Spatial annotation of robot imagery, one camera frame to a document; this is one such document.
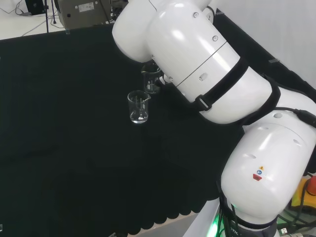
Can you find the grey cloth clip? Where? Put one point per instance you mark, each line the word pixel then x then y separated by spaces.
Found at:
pixel 219 11
pixel 273 61

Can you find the black bench cloth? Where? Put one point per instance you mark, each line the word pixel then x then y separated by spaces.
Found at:
pixel 61 148

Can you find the grey metal equipment case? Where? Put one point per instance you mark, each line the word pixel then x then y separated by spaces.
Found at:
pixel 84 12

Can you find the yellow stop button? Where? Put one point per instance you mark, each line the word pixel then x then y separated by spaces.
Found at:
pixel 304 195

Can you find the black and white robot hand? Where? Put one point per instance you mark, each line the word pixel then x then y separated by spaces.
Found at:
pixel 166 79

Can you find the dark tripod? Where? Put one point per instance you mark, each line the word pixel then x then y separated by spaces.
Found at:
pixel 47 17

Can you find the black box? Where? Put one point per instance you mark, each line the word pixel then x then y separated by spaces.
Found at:
pixel 34 6

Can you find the small clear glass beaker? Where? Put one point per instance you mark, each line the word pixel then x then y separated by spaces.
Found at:
pixel 151 81

